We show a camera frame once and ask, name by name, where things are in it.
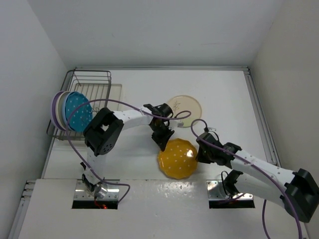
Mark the yellow dotted plate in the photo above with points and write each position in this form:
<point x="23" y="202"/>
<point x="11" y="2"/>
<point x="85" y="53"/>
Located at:
<point x="178" y="160"/>

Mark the teal dotted plate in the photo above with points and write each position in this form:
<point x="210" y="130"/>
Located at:
<point x="82" y="117"/>

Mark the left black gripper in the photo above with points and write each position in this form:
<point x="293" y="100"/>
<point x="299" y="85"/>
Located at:
<point x="161" y="141"/>

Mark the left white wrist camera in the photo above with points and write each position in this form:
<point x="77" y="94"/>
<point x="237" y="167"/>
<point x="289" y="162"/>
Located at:
<point x="173" y="123"/>

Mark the light blue plate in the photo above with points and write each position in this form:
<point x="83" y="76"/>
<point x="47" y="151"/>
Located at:
<point x="64" y="112"/>

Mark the beige drip tray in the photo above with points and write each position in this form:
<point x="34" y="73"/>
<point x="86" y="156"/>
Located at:
<point x="115" y="94"/>

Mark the purple plate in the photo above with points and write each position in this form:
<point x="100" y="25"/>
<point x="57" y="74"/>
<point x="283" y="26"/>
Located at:
<point x="52" y="111"/>

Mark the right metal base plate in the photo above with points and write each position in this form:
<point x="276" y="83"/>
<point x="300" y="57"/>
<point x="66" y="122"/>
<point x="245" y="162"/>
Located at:
<point x="216" y="193"/>

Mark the metal base plate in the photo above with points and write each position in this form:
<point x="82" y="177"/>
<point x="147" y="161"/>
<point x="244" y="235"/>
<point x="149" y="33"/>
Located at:
<point x="103" y="192"/>
<point x="216" y="193"/>

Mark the metal wire dish rack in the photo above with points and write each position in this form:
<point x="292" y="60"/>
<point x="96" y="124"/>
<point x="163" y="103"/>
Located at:
<point x="93" y="84"/>

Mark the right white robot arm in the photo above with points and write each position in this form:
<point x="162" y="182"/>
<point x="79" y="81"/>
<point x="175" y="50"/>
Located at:
<point x="295" y="191"/>

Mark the cream plate with plant motif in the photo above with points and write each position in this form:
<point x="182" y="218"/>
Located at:
<point x="185" y="103"/>

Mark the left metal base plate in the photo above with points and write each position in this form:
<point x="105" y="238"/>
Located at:
<point x="103" y="192"/>

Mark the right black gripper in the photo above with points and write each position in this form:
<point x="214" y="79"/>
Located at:
<point x="200" y="157"/>

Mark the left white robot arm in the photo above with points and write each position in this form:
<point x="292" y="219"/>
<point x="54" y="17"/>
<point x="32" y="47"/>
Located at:
<point x="103" y="131"/>

